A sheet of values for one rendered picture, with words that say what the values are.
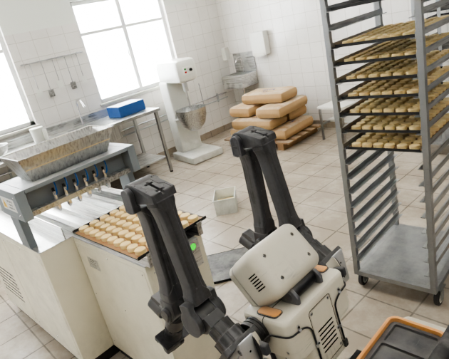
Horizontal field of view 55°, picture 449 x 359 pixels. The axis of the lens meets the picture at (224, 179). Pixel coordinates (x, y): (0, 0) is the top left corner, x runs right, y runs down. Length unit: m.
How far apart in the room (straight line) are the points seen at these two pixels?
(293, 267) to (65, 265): 1.58
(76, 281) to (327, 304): 1.64
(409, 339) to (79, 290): 1.84
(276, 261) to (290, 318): 0.15
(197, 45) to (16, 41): 2.67
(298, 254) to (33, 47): 4.99
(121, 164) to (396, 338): 1.90
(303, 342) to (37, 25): 5.21
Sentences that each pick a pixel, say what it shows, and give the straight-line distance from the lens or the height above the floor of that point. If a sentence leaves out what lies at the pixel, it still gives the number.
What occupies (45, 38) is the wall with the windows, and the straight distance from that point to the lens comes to 5.89.
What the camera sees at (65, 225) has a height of 0.89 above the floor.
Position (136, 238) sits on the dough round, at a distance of 1.99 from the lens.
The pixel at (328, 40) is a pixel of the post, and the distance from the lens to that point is 2.34.
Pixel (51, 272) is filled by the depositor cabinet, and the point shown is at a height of 0.71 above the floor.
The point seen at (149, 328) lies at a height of 0.45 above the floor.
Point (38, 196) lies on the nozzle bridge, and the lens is 2.47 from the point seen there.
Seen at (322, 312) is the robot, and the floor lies 0.96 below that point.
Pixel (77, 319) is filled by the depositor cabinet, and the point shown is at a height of 0.38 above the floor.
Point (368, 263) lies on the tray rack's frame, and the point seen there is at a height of 0.15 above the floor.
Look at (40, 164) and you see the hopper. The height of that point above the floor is 1.26.
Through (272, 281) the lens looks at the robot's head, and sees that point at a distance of 1.15.
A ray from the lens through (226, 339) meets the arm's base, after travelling 1.17.
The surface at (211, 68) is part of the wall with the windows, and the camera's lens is 7.19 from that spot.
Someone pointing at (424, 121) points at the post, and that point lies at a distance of 2.24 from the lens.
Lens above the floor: 1.74
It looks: 20 degrees down
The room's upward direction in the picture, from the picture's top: 13 degrees counter-clockwise
